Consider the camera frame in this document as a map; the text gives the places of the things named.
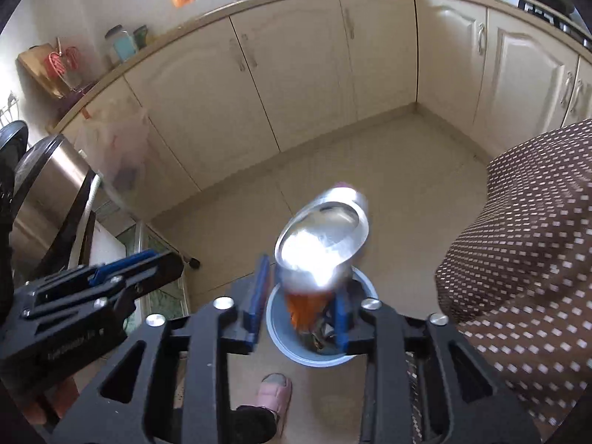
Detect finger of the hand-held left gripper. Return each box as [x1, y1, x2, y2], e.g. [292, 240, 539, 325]
[88, 249, 158, 287]
[108, 252, 186, 308]

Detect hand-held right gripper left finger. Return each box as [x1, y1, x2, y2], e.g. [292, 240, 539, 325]
[48, 253, 271, 444]

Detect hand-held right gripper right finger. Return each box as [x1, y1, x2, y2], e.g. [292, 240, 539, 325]
[334, 281, 542, 444]

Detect blue plastic trash bin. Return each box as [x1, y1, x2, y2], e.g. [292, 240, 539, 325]
[266, 266, 377, 368]

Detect red drink can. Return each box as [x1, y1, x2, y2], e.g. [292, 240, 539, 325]
[274, 185, 371, 334]

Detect person's left hand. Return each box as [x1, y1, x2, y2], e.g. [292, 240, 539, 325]
[23, 376, 78, 426]

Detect pink slipper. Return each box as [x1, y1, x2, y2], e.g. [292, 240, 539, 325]
[256, 373, 293, 426]

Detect stainless steel pedal bin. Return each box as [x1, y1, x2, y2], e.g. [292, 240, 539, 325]
[9, 133, 100, 269]

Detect clear hanging plastic bag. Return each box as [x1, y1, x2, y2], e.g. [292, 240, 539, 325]
[74, 102, 153, 197]

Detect dark trouser leg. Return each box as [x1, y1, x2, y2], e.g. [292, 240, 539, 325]
[176, 404, 278, 444]

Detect brown dotted garment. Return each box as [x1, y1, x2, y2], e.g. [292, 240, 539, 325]
[435, 118, 592, 431]

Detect teal box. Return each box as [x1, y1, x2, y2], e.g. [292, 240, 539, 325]
[114, 36, 138, 63]

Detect wooden cutting board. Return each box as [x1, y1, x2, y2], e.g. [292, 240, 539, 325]
[17, 43, 65, 99]

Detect clear glass jar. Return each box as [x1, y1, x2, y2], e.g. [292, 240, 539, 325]
[104, 24, 133, 65]

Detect cream base cabinets with counter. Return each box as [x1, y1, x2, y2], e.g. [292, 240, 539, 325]
[46, 0, 592, 250]

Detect black gas stove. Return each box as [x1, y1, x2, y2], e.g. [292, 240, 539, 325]
[518, 0, 592, 48]

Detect white frame stand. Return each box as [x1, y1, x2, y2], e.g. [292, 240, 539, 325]
[90, 219, 202, 322]

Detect red wire utensil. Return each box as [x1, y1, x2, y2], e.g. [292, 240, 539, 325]
[47, 39, 80, 79]

